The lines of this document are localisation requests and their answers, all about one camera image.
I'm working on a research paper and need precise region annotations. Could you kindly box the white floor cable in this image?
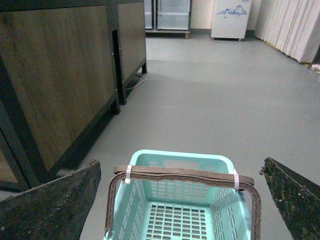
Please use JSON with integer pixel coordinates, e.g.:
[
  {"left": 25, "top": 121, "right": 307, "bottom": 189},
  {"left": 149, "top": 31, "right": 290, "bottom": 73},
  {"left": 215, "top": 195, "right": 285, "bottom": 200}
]
[{"left": 124, "top": 73, "right": 147, "bottom": 91}]

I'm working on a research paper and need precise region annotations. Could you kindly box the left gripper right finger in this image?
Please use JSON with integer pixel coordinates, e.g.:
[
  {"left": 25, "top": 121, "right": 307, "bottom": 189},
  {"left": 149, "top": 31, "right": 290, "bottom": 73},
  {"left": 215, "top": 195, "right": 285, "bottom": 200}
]
[{"left": 260, "top": 157, "right": 320, "bottom": 240}]

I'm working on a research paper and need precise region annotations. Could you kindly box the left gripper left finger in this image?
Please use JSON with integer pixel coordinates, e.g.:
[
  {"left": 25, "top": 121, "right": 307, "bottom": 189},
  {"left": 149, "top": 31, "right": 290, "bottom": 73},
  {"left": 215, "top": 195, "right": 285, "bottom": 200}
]
[{"left": 0, "top": 160, "right": 101, "bottom": 240}]

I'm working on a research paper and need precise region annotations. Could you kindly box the light blue plastic basket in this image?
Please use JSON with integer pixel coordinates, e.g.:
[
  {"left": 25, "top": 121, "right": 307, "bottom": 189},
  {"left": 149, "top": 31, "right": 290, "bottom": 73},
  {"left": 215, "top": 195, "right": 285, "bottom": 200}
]
[{"left": 104, "top": 149, "right": 252, "bottom": 240}]

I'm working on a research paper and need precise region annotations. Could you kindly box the wooden dark-framed display cabinet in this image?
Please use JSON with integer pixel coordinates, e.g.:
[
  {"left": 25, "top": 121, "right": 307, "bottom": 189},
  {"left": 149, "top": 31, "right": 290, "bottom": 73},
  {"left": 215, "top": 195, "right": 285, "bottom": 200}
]
[{"left": 0, "top": 0, "right": 147, "bottom": 192}]

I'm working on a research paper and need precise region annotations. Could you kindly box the white folding partition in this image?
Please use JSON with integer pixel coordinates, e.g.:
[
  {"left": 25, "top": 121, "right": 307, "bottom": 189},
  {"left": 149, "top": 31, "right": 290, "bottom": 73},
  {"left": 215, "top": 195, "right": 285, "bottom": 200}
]
[{"left": 254, "top": 0, "right": 320, "bottom": 64}]

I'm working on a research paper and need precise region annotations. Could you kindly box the brown basket handle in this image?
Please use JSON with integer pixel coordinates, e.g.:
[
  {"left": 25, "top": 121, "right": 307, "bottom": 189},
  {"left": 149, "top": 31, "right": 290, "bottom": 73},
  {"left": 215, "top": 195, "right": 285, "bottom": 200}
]
[{"left": 104, "top": 165, "right": 262, "bottom": 240}]

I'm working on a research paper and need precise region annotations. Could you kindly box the white chest freezer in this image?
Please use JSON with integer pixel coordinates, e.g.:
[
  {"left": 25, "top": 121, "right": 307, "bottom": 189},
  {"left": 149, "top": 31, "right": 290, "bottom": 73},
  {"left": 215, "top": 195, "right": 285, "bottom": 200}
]
[{"left": 210, "top": 0, "right": 252, "bottom": 42}]

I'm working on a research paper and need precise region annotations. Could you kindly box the glass door refrigerator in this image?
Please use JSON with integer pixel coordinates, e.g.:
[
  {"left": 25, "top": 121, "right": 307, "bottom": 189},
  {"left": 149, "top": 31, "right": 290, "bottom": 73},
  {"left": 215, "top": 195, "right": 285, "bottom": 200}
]
[{"left": 144, "top": 0, "right": 192, "bottom": 39}]

